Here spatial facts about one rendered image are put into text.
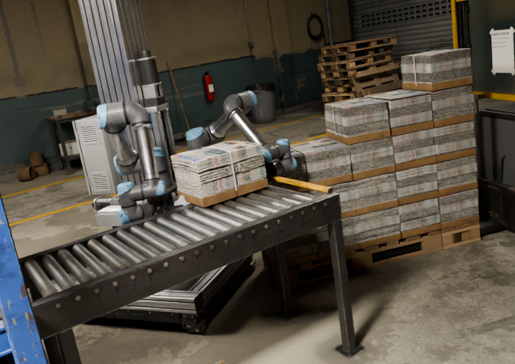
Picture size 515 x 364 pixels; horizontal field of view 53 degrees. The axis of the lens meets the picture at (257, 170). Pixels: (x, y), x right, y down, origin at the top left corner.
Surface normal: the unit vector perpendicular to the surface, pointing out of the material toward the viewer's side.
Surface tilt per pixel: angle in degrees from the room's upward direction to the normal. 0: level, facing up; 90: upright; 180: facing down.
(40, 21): 90
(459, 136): 90
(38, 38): 90
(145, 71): 90
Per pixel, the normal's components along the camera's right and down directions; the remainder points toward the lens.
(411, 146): 0.23, 0.19
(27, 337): 0.55, 0.11
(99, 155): -0.36, 0.27
